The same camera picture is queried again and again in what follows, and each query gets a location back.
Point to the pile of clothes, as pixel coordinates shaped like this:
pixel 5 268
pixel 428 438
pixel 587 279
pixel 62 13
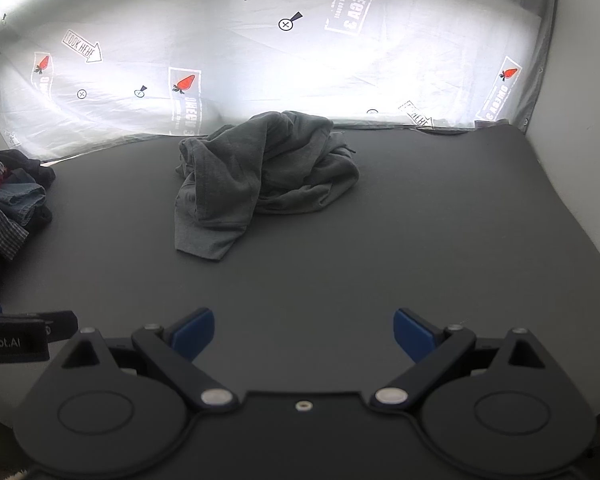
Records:
pixel 35 172

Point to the blue denim garment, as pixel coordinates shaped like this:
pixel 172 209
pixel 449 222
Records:
pixel 20 200

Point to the blue plaid shirt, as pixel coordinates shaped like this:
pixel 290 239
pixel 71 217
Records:
pixel 0 230

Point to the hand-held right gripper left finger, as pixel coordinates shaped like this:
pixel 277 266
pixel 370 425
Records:
pixel 196 334

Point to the white printed sheet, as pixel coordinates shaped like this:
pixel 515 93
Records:
pixel 280 70

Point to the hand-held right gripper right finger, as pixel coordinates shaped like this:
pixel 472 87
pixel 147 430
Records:
pixel 411 334

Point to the grey zip hoodie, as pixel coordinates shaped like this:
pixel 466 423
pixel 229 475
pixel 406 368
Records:
pixel 230 185

